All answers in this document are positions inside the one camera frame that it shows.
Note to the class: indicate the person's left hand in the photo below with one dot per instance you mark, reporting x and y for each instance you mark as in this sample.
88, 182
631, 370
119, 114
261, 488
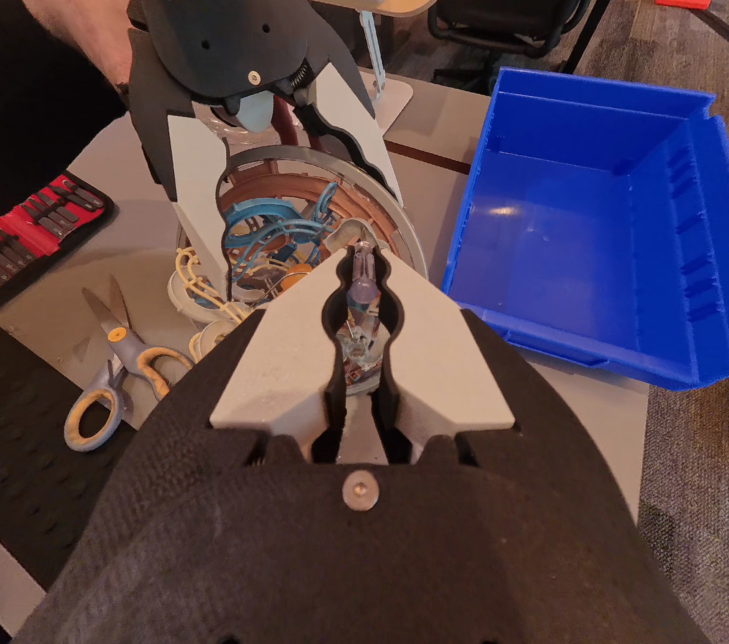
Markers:
80, 0

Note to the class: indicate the blue storage bin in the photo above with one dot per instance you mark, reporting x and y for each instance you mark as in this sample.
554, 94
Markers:
569, 256

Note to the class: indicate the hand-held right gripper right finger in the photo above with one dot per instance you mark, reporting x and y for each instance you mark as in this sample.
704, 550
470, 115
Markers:
450, 370

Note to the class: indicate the marble maze ball toy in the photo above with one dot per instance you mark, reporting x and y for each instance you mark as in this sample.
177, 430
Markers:
273, 234

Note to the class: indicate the red tool case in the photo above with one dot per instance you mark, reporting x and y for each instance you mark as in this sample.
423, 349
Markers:
40, 234

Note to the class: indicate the grey orange scissors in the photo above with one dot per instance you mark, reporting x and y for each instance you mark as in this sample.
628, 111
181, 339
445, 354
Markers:
122, 348

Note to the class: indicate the person's left forearm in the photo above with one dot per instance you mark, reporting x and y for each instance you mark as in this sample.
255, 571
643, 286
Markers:
45, 114

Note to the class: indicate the black dimpled mat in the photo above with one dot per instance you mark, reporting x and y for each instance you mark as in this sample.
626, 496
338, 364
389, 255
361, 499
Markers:
40, 456

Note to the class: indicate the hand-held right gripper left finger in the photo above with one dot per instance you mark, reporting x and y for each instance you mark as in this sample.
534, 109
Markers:
273, 370

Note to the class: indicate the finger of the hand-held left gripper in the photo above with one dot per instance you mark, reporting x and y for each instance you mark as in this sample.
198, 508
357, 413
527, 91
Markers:
353, 125
196, 188

